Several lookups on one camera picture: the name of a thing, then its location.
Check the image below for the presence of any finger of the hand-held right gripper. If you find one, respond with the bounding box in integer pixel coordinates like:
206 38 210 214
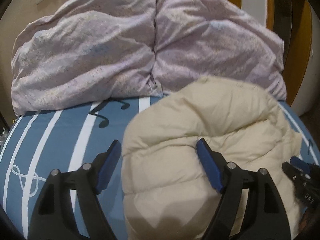
290 156 320 172
282 162 312 182

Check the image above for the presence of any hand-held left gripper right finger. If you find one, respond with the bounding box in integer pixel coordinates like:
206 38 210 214
196 138 292 240

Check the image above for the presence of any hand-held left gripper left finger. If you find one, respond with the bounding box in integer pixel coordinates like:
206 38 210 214
29 139 122 240

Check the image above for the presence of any beige puffer jacket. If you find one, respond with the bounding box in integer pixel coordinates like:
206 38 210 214
121 76 309 240

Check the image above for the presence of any blue white-striped bed sheet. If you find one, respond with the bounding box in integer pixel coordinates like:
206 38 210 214
0 97 320 240

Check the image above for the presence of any left lilac pillow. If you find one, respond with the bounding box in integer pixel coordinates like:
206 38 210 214
11 0 287 117

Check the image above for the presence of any lilac pillow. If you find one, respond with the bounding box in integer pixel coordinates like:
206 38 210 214
11 0 287 117
206 0 313 55

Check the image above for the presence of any right lilac pillow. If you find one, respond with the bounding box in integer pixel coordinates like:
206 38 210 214
206 0 313 55

